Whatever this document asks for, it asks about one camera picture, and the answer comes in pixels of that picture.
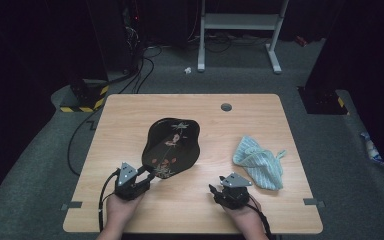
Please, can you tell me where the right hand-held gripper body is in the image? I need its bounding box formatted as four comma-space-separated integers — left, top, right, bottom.
214, 171, 253, 211

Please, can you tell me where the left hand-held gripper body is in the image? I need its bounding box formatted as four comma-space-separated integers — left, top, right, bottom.
113, 161, 148, 202

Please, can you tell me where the black floral lacquer tray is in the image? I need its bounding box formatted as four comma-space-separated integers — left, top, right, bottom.
141, 117, 201, 180

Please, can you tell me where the light blue striped cloth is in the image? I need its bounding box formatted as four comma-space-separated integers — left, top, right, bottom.
232, 135, 287, 192

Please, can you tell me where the person's left hand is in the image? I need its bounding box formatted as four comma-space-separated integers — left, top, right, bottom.
105, 192, 145, 232

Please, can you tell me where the person's right hand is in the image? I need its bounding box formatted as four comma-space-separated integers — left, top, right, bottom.
222, 199, 265, 235

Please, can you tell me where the grey tape strip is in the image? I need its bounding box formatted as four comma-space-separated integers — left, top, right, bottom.
302, 197, 326, 207
60, 201, 84, 212

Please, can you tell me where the black yellow striped base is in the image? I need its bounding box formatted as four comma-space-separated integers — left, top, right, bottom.
297, 86, 350, 116
59, 78, 110, 113

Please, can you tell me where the dark equipment rack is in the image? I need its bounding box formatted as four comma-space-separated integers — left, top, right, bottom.
119, 0, 148, 76

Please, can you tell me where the blue white packet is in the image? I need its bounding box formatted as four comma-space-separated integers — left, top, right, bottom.
359, 131, 384, 166

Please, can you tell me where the small red object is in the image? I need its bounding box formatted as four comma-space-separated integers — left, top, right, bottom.
294, 34, 310, 48

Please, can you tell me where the left hand-held gripper cable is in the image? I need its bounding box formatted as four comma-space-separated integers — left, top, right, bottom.
97, 167, 122, 233

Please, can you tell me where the hand-held gripper cable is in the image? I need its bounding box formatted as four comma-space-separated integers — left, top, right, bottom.
97, 167, 122, 233
245, 195, 274, 240

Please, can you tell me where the right hand-held gripper cable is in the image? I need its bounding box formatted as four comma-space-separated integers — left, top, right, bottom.
245, 195, 274, 240

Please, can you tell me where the black floor cable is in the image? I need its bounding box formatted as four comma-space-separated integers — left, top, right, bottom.
66, 66, 138, 177
135, 46, 164, 95

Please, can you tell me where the black cable tangle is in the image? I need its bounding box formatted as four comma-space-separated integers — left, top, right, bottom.
187, 30, 272, 54

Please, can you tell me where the white metal stand frame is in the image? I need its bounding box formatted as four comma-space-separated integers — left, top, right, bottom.
197, 0, 290, 75

